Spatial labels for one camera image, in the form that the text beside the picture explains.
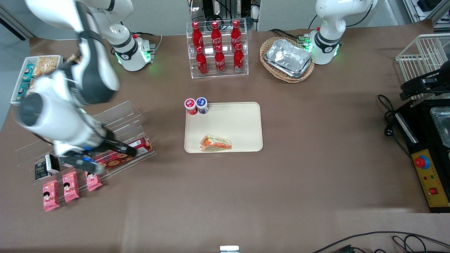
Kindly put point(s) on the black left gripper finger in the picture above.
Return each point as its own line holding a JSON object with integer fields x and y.
{"x": 407, "y": 92}

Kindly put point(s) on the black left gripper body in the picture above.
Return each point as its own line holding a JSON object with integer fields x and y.
{"x": 419, "y": 84}

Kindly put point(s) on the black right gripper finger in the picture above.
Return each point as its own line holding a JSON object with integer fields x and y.
{"x": 123, "y": 146}
{"x": 112, "y": 152}

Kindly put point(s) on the triangle sandwich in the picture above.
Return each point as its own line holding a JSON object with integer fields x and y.
{"x": 215, "y": 143}

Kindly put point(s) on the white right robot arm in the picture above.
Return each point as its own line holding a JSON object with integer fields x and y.
{"x": 59, "y": 112}

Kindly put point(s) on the beige plastic tray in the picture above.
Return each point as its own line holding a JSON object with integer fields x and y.
{"x": 239, "y": 123}

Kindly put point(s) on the red cookie box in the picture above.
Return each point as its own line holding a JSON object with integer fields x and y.
{"x": 142, "y": 146}

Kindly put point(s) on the clear acrylic tiered display stand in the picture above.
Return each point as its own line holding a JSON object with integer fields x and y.
{"x": 123, "y": 119}

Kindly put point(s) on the pink snack packet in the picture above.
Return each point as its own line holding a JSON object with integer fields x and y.
{"x": 51, "y": 196}
{"x": 93, "y": 182}
{"x": 70, "y": 187}

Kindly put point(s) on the foil container in machine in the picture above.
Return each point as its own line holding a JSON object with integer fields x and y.
{"x": 442, "y": 126}

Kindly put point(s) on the black sealing machine yellow panel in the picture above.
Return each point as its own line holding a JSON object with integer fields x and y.
{"x": 422, "y": 140}

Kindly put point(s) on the small black drink carton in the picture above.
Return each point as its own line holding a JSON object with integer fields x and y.
{"x": 53, "y": 163}
{"x": 40, "y": 171}

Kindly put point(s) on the red cap jar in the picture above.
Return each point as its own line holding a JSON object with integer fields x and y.
{"x": 191, "y": 104}

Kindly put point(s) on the clear bag of crackers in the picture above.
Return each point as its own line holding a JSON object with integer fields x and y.
{"x": 74, "y": 58}

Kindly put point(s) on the blue cap jar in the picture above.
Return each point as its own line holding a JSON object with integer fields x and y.
{"x": 202, "y": 104}

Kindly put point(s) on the pack of brown biscuits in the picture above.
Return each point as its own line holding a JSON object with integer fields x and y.
{"x": 45, "y": 65}

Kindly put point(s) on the blue snack packet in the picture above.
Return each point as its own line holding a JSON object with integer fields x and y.
{"x": 28, "y": 72}
{"x": 23, "y": 90}

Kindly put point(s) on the white rectangular snack bin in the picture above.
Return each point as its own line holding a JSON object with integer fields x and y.
{"x": 17, "y": 95}

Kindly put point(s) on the red cola bottle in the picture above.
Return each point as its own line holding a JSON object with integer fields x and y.
{"x": 197, "y": 35}
{"x": 220, "y": 61}
{"x": 201, "y": 63}
{"x": 236, "y": 33}
{"x": 216, "y": 35}
{"x": 238, "y": 59}

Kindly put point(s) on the stack of foil trays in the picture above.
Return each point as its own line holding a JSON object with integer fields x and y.
{"x": 288, "y": 58}

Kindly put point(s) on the clear acrylic bottle rack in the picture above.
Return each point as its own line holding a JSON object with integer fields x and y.
{"x": 242, "y": 70}

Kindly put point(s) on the light wicker basket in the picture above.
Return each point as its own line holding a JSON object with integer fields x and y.
{"x": 270, "y": 45}

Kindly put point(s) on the small silver metal block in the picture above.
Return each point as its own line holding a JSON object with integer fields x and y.
{"x": 229, "y": 249}

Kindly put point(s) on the black background equipment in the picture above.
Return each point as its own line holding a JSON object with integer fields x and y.
{"x": 226, "y": 8}

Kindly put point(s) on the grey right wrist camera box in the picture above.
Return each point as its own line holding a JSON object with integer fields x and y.
{"x": 82, "y": 163}

